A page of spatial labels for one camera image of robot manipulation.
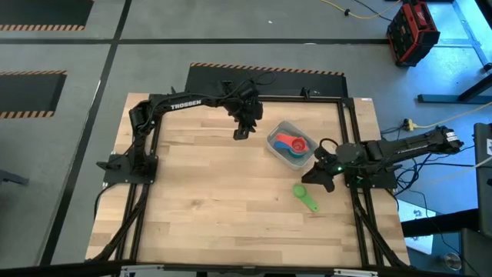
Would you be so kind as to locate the white paper sheet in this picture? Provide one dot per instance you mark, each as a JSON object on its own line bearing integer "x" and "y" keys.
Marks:
{"x": 423, "y": 244}

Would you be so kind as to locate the black cabinet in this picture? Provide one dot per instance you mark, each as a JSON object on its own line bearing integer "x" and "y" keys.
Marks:
{"x": 483, "y": 173}

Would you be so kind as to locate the yellow power plug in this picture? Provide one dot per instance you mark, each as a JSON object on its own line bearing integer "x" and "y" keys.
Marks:
{"x": 410, "y": 124}

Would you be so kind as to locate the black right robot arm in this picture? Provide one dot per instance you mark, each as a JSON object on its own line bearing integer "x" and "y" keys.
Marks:
{"x": 407, "y": 146}

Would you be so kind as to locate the grey plastic basket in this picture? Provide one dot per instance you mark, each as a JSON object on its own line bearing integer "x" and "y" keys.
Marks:
{"x": 298, "y": 163}

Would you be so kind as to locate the round metal can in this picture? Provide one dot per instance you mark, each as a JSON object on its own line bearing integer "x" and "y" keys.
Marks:
{"x": 453, "y": 261}

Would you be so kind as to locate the grey chair leg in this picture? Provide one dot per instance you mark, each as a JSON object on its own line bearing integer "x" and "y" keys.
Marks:
{"x": 13, "y": 177}

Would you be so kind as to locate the orange measuring cup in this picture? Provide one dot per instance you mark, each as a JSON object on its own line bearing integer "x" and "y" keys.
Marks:
{"x": 298, "y": 145}

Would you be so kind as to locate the teal measuring cup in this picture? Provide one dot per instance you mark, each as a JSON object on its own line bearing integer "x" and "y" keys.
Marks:
{"x": 298, "y": 155}

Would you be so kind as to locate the metal desk leg frame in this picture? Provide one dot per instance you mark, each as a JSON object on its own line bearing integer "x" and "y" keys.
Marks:
{"x": 442, "y": 99}

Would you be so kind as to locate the green measuring cup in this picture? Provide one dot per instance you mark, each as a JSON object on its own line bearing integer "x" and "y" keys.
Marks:
{"x": 300, "y": 190}

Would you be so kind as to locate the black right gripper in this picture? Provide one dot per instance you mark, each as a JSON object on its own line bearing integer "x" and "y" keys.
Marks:
{"x": 346, "y": 154}

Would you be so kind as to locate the red black tool case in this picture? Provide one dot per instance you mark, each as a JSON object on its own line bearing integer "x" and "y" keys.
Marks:
{"x": 413, "y": 32}

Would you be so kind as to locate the black box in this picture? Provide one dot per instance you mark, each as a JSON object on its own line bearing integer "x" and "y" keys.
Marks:
{"x": 476, "y": 254}

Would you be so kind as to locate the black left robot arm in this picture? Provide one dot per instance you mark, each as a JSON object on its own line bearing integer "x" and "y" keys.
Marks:
{"x": 184, "y": 104}

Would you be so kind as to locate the black aluminium table frame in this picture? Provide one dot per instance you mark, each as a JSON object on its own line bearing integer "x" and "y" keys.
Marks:
{"x": 292, "y": 99}

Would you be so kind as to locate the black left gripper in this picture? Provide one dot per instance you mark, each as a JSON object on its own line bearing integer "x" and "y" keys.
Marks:
{"x": 248, "y": 109}

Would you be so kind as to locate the black beam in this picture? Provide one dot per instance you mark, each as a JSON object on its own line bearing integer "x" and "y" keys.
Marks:
{"x": 438, "y": 223}

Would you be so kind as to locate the silver metal bracket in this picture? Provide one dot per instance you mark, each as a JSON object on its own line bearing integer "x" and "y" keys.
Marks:
{"x": 355, "y": 272}

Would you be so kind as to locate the black floor mat striped edge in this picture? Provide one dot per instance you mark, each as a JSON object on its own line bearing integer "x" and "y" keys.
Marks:
{"x": 30, "y": 92}
{"x": 307, "y": 82}
{"x": 46, "y": 11}

